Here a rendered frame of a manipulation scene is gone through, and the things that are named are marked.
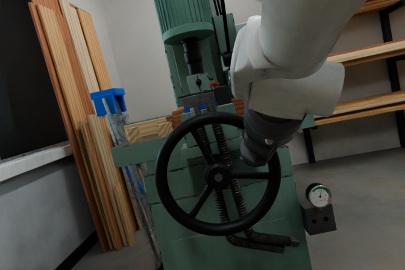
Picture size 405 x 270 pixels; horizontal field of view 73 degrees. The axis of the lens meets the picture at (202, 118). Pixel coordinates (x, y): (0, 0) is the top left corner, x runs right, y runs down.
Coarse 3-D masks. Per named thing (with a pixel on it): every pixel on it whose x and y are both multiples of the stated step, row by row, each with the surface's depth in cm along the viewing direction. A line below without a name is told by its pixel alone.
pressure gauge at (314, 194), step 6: (312, 186) 76; (318, 186) 75; (324, 186) 75; (306, 192) 77; (312, 192) 75; (318, 192) 75; (324, 192) 75; (330, 192) 75; (312, 198) 75; (318, 198) 75; (324, 198) 75; (330, 198) 75; (312, 204) 75; (318, 204) 75; (324, 204) 75; (318, 210) 77
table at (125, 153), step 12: (312, 120) 80; (240, 132) 79; (120, 144) 87; (132, 144) 80; (144, 144) 80; (156, 144) 80; (180, 144) 80; (216, 144) 71; (228, 144) 71; (120, 156) 81; (132, 156) 81; (144, 156) 81; (156, 156) 81; (192, 156) 71
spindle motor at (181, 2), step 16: (160, 0) 88; (176, 0) 85; (192, 0) 86; (160, 16) 91; (176, 16) 86; (192, 16) 86; (208, 16) 89; (176, 32) 86; (192, 32) 87; (208, 32) 90
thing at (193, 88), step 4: (204, 72) 91; (188, 76) 90; (192, 76) 90; (196, 76) 90; (200, 76) 90; (204, 76) 90; (188, 80) 90; (192, 80) 90; (204, 80) 90; (208, 80) 90; (188, 84) 91; (192, 84) 90; (204, 84) 90; (208, 84) 90; (192, 88) 91; (196, 88) 91; (200, 88) 91; (204, 88) 91; (208, 88) 91; (192, 92) 91
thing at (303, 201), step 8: (304, 192) 89; (304, 200) 84; (304, 208) 79; (312, 208) 78; (328, 208) 78; (304, 216) 80; (312, 216) 78; (320, 216) 78; (328, 216) 78; (304, 224) 81; (312, 224) 78; (320, 224) 78; (328, 224) 78; (312, 232) 79; (320, 232) 79
